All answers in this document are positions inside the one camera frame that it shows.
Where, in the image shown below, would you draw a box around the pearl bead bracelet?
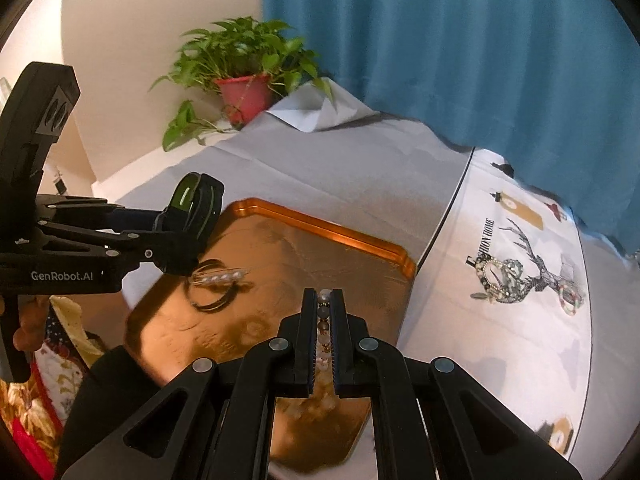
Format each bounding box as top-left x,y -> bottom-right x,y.
312,287 -> 336,401

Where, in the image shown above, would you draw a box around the black box with green band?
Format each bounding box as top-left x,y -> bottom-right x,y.
159,172 -> 224,277

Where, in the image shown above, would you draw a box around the copper metal tray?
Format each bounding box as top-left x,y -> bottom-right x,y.
122,198 -> 417,476

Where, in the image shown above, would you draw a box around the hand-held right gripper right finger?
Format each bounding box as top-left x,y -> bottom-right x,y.
330,287 -> 586,480

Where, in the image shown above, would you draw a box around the black bangles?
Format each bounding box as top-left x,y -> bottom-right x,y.
184,259 -> 254,314

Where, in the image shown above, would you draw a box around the pearl hair clip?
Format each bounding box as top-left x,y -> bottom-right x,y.
192,267 -> 251,289

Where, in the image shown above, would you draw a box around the white printed cloth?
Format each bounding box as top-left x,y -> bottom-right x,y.
370,147 -> 593,480

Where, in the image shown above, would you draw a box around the dark bead bracelet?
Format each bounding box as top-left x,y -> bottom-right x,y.
471,254 -> 501,304

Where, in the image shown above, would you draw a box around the person's left hand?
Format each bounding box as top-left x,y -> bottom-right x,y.
12,296 -> 52,355

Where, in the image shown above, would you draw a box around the blue curtain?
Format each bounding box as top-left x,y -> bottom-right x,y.
260,0 -> 640,257

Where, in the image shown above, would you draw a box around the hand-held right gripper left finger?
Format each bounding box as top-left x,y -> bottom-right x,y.
55,287 -> 321,480

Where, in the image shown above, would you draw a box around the grey cloth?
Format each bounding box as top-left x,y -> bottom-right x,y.
92,77 -> 640,480

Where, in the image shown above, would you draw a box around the red floral blanket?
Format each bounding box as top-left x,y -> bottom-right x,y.
0,295 -> 103,480

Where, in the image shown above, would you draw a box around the green plant in red pot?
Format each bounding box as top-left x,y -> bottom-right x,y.
150,16 -> 336,152

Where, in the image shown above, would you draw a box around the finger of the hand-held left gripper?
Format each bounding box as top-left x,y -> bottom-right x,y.
30,227 -> 201,276
37,195 -> 173,233

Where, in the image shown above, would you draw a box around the clear crystal bracelet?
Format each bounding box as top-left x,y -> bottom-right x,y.
492,257 -> 532,306

